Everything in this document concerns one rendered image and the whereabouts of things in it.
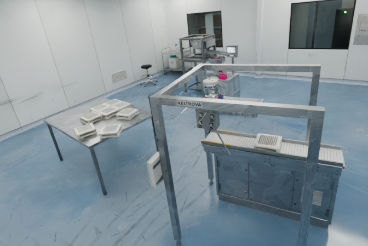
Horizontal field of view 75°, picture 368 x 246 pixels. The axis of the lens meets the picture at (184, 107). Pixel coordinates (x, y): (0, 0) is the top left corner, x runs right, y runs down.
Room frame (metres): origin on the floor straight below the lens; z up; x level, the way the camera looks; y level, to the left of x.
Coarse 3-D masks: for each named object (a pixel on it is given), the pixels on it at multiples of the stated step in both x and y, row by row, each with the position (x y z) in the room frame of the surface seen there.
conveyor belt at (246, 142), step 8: (208, 136) 2.41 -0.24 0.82; (216, 136) 2.39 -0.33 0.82; (224, 136) 2.37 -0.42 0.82; (232, 136) 2.35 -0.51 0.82; (240, 136) 2.33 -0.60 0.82; (208, 144) 2.26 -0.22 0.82; (232, 144) 2.19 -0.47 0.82; (240, 144) 2.17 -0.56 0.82; (248, 144) 2.16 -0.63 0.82; (288, 144) 2.07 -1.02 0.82; (296, 144) 2.05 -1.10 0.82; (288, 152) 1.93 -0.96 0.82; (296, 152) 1.92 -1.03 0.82; (304, 152) 1.90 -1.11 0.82; (320, 152) 1.87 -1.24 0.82; (328, 152) 1.86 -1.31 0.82; (336, 152) 1.85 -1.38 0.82; (304, 160) 1.80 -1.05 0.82; (336, 160) 1.74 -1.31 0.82; (344, 168) 1.65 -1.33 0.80
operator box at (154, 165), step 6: (156, 156) 1.72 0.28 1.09; (150, 162) 1.65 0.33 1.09; (156, 162) 1.68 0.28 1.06; (150, 168) 1.64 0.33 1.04; (156, 168) 1.67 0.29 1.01; (150, 174) 1.64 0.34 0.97; (156, 174) 1.66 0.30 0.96; (162, 174) 1.73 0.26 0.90; (150, 180) 1.65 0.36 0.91; (156, 180) 1.64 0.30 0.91; (162, 180) 1.71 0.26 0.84; (156, 186) 1.63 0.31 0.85
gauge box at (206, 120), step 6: (198, 114) 2.25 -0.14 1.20; (204, 114) 2.21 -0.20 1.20; (210, 114) 2.18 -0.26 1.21; (216, 114) 2.19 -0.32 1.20; (198, 120) 2.25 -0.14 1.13; (204, 120) 2.22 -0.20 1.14; (216, 120) 2.18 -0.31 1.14; (198, 126) 2.25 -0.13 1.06; (204, 126) 2.22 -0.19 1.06; (216, 126) 2.16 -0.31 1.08
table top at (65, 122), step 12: (84, 108) 3.86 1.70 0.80; (48, 120) 3.53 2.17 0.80; (60, 120) 3.47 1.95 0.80; (72, 120) 3.42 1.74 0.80; (108, 120) 3.26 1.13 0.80; (120, 120) 3.21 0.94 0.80; (132, 120) 3.16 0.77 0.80; (144, 120) 3.16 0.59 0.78; (72, 132) 2.99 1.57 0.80; (84, 144) 2.61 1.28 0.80; (96, 144) 2.61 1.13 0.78
